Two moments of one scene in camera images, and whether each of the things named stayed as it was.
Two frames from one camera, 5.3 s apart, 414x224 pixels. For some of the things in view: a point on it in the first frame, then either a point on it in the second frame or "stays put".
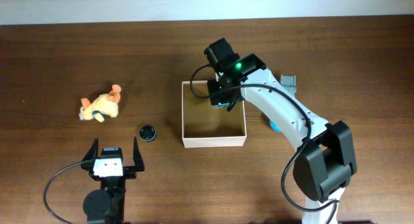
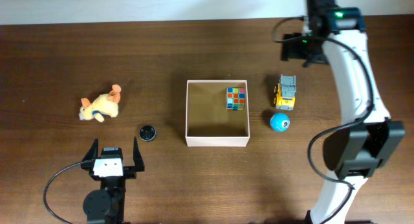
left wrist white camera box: (106, 168) stays put
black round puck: (147, 133) stays put
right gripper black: (220, 96) → (292, 47)
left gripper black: (130, 171) stays put
